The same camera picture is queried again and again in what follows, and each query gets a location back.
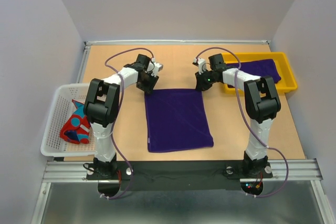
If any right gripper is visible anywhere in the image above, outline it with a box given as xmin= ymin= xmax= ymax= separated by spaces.
xmin=195 ymin=68 xmax=216 ymax=91

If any purple towel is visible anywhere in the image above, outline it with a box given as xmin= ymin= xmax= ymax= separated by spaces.
xmin=144 ymin=89 xmax=214 ymax=153
xmin=220 ymin=59 xmax=281 ymax=90

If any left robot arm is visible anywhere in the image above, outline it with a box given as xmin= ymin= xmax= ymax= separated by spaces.
xmin=83 ymin=54 xmax=163 ymax=179

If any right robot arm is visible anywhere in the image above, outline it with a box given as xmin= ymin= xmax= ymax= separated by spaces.
xmin=193 ymin=54 xmax=281 ymax=177

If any yellow plastic tray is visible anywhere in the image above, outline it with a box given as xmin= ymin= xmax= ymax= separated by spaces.
xmin=236 ymin=52 xmax=298 ymax=93

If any red blue patterned towel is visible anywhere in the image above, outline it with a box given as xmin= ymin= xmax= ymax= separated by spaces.
xmin=59 ymin=100 xmax=91 ymax=144

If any white plastic basket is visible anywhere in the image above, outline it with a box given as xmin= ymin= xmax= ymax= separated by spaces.
xmin=40 ymin=83 xmax=95 ymax=157

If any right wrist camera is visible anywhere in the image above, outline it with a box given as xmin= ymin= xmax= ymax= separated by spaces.
xmin=193 ymin=57 xmax=207 ymax=74

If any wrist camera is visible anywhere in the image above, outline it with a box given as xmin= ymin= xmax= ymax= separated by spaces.
xmin=193 ymin=57 xmax=207 ymax=74
xmin=150 ymin=58 xmax=163 ymax=76

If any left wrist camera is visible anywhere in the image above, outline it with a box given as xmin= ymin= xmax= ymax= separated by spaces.
xmin=150 ymin=58 xmax=163 ymax=76

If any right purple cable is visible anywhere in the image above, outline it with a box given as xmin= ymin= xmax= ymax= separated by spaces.
xmin=193 ymin=47 xmax=290 ymax=198

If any aluminium back rail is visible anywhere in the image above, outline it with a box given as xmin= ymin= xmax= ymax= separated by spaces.
xmin=85 ymin=39 xmax=270 ymax=46

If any aluminium rail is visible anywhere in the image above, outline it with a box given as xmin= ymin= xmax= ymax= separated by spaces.
xmin=43 ymin=159 xmax=323 ymax=183
xmin=85 ymin=39 xmax=270 ymax=46

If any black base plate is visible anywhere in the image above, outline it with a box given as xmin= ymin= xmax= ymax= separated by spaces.
xmin=84 ymin=160 xmax=273 ymax=191

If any aluminium front rail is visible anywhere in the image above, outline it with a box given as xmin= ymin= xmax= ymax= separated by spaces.
xmin=43 ymin=159 xmax=323 ymax=183

